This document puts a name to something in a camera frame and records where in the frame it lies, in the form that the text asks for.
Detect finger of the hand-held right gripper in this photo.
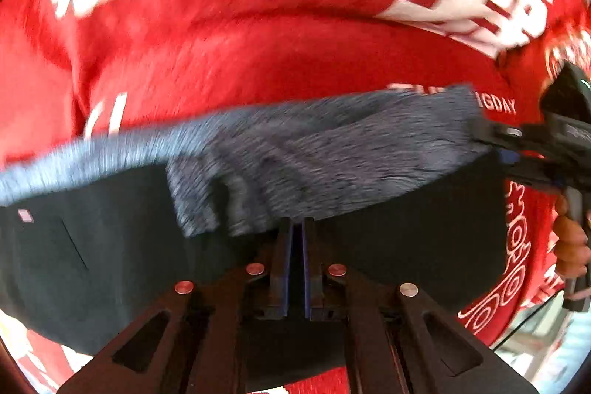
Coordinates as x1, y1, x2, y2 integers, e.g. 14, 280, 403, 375
496, 148, 561, 192
470, 116, 525, 148

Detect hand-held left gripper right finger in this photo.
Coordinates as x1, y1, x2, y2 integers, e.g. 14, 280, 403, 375
302, 217, 539, 394

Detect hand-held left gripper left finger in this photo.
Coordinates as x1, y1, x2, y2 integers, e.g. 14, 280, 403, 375
58, 217, 297, 394

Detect black pants with blue trim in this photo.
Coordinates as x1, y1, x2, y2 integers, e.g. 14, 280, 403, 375
0, 84, 514, 360

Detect person's right hand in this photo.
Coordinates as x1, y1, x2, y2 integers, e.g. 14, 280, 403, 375
551, 195, 591, 281

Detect red embroidered pillow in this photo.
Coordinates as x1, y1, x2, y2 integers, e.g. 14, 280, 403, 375
499, 18, 591, 122

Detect metal rack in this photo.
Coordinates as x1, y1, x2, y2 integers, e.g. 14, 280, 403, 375
494, 306, 591, 390

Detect red printed blanket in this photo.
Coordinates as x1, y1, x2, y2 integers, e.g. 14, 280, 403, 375
0, 0, 591, 394

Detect thin black cable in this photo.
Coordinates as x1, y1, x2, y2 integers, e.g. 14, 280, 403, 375
492, 288, 591, 351

